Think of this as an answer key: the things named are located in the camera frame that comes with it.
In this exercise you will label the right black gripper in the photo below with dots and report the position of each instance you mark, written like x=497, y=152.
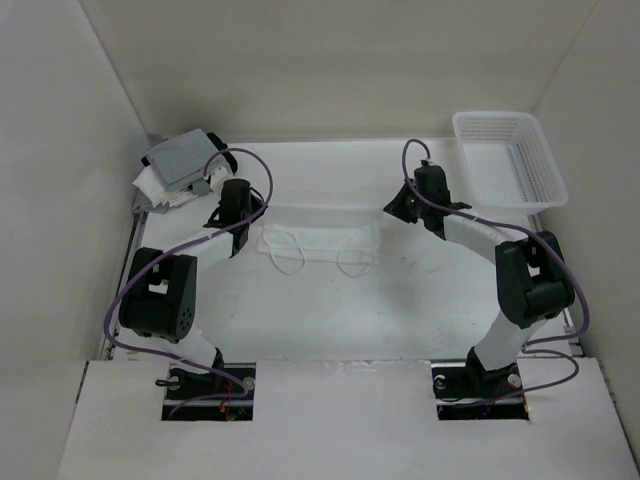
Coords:
x=396, y=206

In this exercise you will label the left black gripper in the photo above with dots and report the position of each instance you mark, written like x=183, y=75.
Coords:
x=257, y=203

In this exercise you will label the white tank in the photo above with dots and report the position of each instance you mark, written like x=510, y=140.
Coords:
x=152, y=195
x=347, y=237

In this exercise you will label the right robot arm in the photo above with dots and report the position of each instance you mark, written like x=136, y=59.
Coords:
x=531, y=288

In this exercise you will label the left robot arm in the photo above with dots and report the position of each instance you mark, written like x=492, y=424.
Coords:
x=158, y=302

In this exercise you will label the white folded tank top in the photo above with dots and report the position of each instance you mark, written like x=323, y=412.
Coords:
x=152, y=195

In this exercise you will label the white plastic basket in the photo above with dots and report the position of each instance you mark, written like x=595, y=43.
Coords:
x=507, y=164

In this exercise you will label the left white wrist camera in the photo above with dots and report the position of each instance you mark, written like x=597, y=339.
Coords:
x=217, y=178

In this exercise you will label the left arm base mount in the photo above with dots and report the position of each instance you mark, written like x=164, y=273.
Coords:
x=192, y=397

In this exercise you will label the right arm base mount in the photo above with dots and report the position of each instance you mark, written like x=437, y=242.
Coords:
x=465, y=393

